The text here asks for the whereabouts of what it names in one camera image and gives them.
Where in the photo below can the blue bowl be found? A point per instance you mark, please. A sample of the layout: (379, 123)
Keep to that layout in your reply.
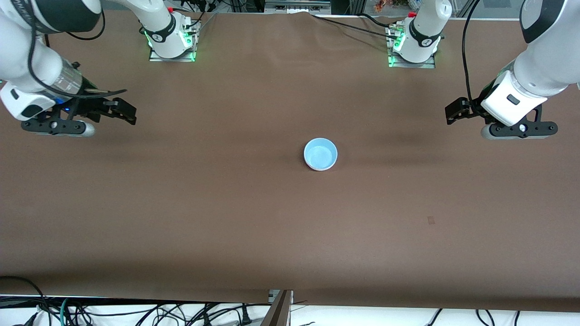
(321, 153)

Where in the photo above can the aluminium profile post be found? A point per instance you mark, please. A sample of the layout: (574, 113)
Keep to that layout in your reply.
(278, 312)

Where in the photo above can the aluminium frame rail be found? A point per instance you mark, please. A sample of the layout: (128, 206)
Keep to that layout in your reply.
(294, 7)

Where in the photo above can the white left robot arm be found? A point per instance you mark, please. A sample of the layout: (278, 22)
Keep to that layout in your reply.
(543, 59)

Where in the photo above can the colourful toy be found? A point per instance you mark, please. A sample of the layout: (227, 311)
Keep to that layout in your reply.
(383, 5)

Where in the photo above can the brown table cover sheet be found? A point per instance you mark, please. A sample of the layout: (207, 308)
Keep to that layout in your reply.
(272, 226)

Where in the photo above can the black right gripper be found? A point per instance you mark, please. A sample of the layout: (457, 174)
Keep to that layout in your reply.
(92, 103)

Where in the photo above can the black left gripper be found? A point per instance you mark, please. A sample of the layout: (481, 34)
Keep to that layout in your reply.
(474, 108)

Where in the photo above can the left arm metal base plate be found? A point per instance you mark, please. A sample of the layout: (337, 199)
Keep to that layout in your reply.
(398, 64)

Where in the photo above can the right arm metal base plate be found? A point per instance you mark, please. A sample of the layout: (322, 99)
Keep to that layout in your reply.
(158, 57)

